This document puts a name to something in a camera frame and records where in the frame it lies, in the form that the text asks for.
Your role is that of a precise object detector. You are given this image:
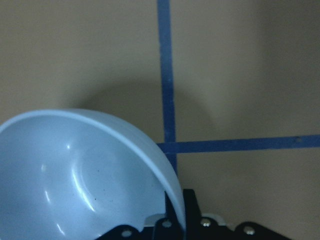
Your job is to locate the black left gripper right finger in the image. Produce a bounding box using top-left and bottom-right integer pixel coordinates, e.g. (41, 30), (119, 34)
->
(183, 189), (289, 240)

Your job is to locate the light blue bowl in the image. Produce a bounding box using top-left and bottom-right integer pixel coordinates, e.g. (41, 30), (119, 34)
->
(0, 109), (186, 240)

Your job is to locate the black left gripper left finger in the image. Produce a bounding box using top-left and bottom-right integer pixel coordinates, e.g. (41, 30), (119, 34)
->
(97, 193), (185, 240)

